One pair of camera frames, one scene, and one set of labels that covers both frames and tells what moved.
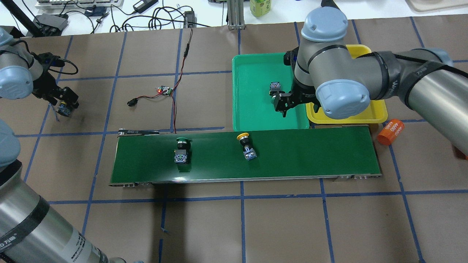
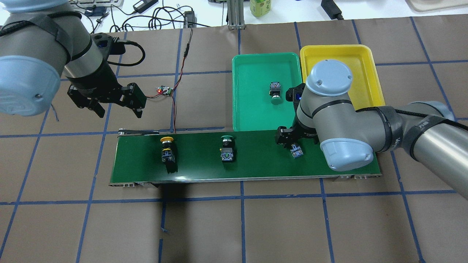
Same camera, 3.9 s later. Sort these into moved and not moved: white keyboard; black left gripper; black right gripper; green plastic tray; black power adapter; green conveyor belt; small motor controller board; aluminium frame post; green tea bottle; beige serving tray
Moved: black left gripper; black right gripper
Not moved: beige serving tray; aluminium frame post; green tea bottle; small motor controller board; white keyboard; green plastic tray; green conveyor belt; black power adapter
